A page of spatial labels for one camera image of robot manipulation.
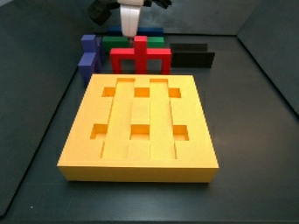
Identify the black angle bracket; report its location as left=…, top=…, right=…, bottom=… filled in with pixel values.
left=171, top=43, right=215, bottom=68

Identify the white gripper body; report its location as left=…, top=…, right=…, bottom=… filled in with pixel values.
left=116, top=0, right=144, bottom=38

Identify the purple cross-shaped block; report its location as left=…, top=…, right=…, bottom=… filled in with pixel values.
left=79, top=34, right=105, bottom=86

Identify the red cross-shaped block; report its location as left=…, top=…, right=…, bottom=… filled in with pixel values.
left=109, top=36, right=172, bottom=74

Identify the blue rectangular block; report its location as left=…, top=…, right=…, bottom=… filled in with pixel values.
left=107, top=26, right=164, bottom=37

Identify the yellow slotted board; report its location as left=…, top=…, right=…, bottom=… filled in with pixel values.
left=57, top=74, right=219, bottom=183

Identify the green rectangular block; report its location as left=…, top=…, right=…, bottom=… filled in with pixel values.
left=103, top=36, right=164, bottom=53

